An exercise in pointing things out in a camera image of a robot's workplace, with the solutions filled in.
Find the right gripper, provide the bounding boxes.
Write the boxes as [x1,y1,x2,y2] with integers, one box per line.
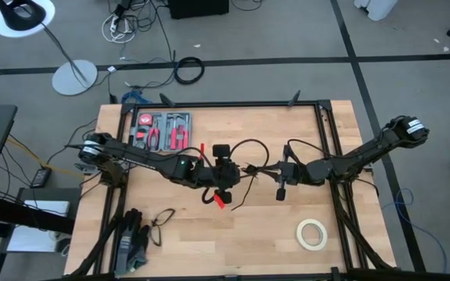
[259,144,308,202]

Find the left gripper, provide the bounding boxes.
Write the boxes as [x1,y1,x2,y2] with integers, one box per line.
[191,144,255,206]

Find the black cord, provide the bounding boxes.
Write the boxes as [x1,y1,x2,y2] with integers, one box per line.
[228,138,271,212]

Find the masking tape roll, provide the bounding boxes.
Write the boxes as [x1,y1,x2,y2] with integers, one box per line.
[296,218,329,252]

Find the grey tool case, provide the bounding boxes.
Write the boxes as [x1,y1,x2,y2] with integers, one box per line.
[130,112,193,153]

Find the black grey work glove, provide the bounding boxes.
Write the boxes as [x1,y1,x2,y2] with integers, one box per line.
[114,208,144,276]
[129,224,151,272]

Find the black floor box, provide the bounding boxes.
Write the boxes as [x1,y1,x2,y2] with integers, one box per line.
[168,0,230,20]

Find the white plastic object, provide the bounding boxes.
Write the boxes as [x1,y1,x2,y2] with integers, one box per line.
[353,0,400,22]

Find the grey disc floor stand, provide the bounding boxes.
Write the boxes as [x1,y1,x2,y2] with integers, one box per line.
[41,21,99,97]

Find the white sheet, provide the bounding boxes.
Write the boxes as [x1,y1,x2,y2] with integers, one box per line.
[6,200,72,253]

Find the black power adapter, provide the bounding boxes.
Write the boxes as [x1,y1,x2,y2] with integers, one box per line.
[30,167,52,189]

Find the black support beam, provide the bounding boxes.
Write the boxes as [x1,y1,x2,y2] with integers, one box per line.
[0,194,76,235]

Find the red-handled screwdriver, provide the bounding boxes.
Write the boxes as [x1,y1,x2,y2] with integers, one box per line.
[180,124,191,151]

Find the black frame bracket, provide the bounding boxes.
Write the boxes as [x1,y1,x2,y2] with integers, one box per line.
[159,92,176,108]
[287,89,302,107]

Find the red-handled hammer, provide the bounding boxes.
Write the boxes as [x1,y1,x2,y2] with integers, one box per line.
[169,114,182,151]

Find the red-handled pliers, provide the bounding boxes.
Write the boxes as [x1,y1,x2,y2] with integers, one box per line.
[148,126,162,151]

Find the black lanyard loop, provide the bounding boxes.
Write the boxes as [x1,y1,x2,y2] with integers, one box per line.
[149,208,177,247]

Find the coiled black floor cable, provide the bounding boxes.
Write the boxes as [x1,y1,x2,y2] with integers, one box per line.
[173,56,206,86]

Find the blue cable bundle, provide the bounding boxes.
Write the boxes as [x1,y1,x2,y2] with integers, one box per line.
[121,89,148,105]

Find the long blue floor cable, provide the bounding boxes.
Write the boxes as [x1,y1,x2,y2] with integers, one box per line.
[380,188,448,274]

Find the white cable bundle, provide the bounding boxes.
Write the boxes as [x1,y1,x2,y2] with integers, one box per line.
[102,13,137,44]

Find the tangled black floor cables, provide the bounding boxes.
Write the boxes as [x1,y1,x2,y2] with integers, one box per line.
[107,0,177,91]

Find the yellow floor cable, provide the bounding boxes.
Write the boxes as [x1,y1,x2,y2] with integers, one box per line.
[6,136,85,179]

